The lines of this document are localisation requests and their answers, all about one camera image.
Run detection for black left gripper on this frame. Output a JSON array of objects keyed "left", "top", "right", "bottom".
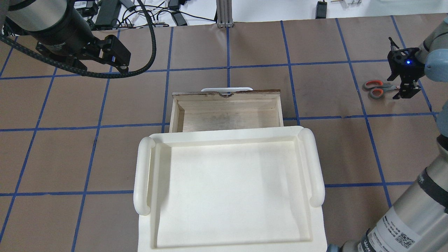
[{"left": 35, "top": 35, "right": 131, "bottom": 74}]

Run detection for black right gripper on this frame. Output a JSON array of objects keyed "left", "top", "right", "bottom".
[{"left": 387, "top": 37, "right": 421, "bottom": 99}]

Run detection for orange grey handled scissors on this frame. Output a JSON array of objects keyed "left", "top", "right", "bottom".
[{"left": 363, "top": 79, "right": 400, "bottom": 99}]

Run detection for wooden drawer with white handle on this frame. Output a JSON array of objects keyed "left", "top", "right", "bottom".
[{"left": 169, "top": 87, "right": 284, "bottom": 133}]

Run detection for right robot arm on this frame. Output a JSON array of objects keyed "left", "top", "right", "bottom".
[{"left": 327, "top": 17, "right": 448, "bottom": 252}]

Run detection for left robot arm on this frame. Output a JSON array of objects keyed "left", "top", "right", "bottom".
[{"left": 1, "top": 0, "right": 131, "bottom": 74}]

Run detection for black power brick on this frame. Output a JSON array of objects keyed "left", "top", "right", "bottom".
[{"left": 94, "top": 0, "right": 121, "bottom": 30}]

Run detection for black power adapter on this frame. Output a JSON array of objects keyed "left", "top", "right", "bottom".
[{"left": 315, "top": 0, "right": 328, "bottom": 19}]

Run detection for black braided left cable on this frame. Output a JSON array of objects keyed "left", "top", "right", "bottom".
[{"left": 0, "top": 0, "right": 156, "bottom": 78}]

